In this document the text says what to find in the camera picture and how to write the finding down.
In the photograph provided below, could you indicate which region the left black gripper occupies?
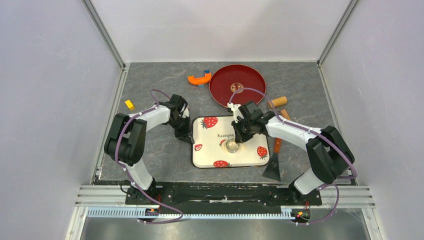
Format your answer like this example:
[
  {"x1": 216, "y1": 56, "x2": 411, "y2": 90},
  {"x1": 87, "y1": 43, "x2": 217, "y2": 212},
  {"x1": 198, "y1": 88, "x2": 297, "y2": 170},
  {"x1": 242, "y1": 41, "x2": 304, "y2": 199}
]
[{"x1": 168, "y1": 116, "x2": 195, "y2": 145}]

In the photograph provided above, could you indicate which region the strawberry pattern tray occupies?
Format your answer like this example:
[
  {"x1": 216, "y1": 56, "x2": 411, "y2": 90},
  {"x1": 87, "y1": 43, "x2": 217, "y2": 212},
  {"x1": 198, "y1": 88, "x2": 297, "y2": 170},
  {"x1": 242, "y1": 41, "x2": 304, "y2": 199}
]
[{"x1": 191, "y1": 116, "x2": 270, "y2": 169}]

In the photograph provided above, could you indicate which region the wooden dough roller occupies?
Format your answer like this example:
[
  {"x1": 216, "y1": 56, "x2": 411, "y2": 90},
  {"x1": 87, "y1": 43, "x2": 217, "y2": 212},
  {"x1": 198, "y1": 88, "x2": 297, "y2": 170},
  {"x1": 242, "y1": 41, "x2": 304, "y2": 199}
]
[{"x1": 267, "y1": 96, "x2": 291, "y2": 120}]

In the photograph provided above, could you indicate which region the small metal cup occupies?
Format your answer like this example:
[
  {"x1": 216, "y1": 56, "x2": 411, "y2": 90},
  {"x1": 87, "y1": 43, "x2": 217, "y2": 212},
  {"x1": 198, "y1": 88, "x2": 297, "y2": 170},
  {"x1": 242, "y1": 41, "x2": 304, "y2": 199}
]
[{"x1": 225, "y1": 138, "x2": 240, "y2": 153}]

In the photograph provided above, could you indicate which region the white dough piece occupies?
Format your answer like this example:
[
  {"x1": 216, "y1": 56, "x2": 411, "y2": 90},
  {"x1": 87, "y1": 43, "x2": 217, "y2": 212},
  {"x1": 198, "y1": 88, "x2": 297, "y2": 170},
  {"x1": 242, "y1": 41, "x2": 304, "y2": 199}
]
[{"x1": 220, "y1": 138, "x2": 246, "y2": 154}]

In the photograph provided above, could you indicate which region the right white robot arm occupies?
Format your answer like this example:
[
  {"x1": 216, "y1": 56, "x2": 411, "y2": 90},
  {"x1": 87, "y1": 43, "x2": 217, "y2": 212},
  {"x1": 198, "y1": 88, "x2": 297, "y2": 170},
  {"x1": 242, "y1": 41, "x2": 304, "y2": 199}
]
[{"x1": 227, "y1": 101, "x2": 355, "y2": 204}]

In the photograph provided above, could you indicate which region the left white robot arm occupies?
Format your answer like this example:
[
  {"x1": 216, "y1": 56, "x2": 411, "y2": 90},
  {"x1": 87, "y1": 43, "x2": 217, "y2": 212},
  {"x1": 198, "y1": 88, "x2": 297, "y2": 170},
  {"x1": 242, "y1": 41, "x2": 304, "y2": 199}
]
[{"x1": 103, "y1": 94, "x2": 194, "y2": 204}]

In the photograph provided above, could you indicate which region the red round plate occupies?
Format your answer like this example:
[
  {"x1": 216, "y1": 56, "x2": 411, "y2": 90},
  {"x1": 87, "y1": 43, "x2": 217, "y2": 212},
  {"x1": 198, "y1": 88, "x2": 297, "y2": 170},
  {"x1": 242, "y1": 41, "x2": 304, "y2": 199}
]
[{"x1": 209, "y1": 64, "x2": 267, "y2": 108}]

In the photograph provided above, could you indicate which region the orange U-shaped toy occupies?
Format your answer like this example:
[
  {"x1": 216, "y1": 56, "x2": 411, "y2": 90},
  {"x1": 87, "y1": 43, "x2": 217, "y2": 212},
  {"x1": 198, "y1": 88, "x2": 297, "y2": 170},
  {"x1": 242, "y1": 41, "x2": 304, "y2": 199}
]
[{"x1": 187, "y1": 70, "x2": 212, "y2": 86}]

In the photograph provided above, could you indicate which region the yellow block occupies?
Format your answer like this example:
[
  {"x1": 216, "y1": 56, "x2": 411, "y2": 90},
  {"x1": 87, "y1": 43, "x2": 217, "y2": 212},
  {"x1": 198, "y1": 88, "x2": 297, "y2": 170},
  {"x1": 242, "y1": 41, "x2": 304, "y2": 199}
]
[{"x1": 124, "y1": 100, "x2": 135, "y2": 111}]

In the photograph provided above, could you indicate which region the orange handled scraper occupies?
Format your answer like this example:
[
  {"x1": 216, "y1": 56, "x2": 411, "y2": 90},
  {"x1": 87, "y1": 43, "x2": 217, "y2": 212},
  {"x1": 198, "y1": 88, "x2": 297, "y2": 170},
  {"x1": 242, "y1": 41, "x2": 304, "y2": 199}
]
[{"x1": 262, "y1": 138, "x2": 282, "y2": 182}]

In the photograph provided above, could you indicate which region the white toothed cable strip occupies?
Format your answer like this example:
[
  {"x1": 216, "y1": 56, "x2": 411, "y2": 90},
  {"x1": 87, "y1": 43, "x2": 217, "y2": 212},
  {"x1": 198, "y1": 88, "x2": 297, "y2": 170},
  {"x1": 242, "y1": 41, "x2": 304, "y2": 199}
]
[{"x1": 87, "y1": 206, "x2": 295, "y2": 220}]

